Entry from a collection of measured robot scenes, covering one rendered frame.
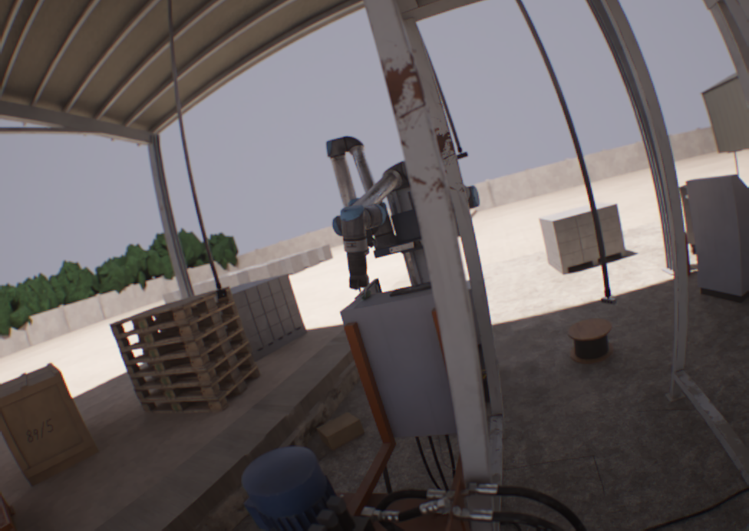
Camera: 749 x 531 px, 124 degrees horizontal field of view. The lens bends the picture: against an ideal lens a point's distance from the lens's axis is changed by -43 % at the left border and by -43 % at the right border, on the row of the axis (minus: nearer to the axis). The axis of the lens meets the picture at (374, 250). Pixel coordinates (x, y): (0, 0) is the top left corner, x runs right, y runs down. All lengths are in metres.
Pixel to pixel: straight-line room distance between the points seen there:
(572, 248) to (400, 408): 4.67
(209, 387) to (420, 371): 2.26
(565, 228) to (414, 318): 4.60
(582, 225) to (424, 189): 5.11
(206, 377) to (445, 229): 2.74
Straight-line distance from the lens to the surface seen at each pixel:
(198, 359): 3.15
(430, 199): 0.70
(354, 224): 1.25
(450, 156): 1.57
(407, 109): 0.73
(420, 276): 2.68
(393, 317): 1.25
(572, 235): 5.69
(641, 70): 1.79
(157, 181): 7.36
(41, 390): 3.40
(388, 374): 1.36
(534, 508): 1.95
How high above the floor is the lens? 1.53
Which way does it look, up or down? 4 degrees down
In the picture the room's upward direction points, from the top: 16 degrees counter-clockwise
